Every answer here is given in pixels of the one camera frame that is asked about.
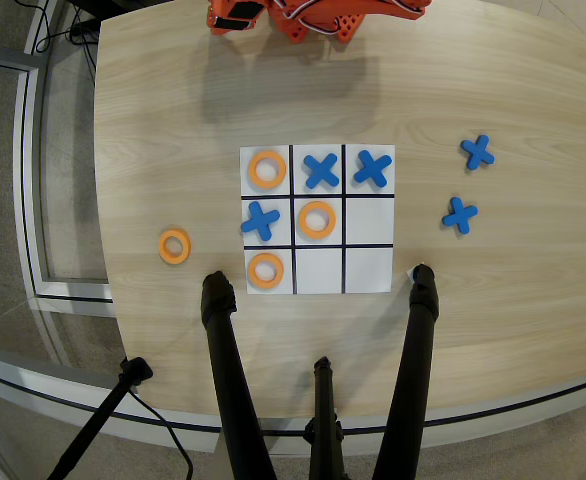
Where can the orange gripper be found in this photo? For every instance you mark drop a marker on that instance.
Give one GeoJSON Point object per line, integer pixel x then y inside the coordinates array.
{"type": "Point", "coordinates": [229, 24]}

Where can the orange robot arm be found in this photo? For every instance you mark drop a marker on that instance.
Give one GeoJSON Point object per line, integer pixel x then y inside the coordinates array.
{"type": "Point", "coordinates": [398, 7]}

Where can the blue foam cross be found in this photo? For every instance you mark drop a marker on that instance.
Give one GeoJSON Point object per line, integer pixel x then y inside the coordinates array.
{"type": "Point", "coordinates": [372, 169]}
{"type": "Point", "coordinates": [260, 220]}
{"type": "Point", "coordinates": [477, 152]}
{"type": "Point", "coordinates": [321, 171]}
{"type": "Point", "coordinates": [459, 215]}

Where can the white tic-tac-toe grid sheet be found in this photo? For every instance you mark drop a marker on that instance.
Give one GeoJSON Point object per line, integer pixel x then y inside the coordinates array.
{"type": "Point", "coordinates": [368, 270]}

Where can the small white tape piece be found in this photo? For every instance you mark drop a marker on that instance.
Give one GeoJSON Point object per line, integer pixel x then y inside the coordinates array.
{"type": "Point", "coordinates": [409, 274]}

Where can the thick black tripod leg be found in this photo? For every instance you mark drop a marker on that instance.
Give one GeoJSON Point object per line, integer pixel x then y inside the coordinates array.
{"type": "Point", "coordinates": [413, 360]}
{"type": "Point", "coordinates": [228, 360]}

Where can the short black tripod leg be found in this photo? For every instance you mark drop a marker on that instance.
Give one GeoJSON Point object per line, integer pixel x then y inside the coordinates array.
{"type": "Point", "coordinates": [324, 400]}

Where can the thin black stand leg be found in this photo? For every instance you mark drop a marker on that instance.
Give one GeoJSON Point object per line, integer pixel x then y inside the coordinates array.
{"type": "Point", "coordinates": [98, 420]}

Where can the grey metal floor frame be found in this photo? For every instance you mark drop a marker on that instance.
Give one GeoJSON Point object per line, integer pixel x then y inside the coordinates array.
{"type": "Point", "coordinates": [23, 150]}

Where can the black camera tripod legs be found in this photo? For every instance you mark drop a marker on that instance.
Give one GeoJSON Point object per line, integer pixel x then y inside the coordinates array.
{"type": "Point", "coordinates": [23, 380]}

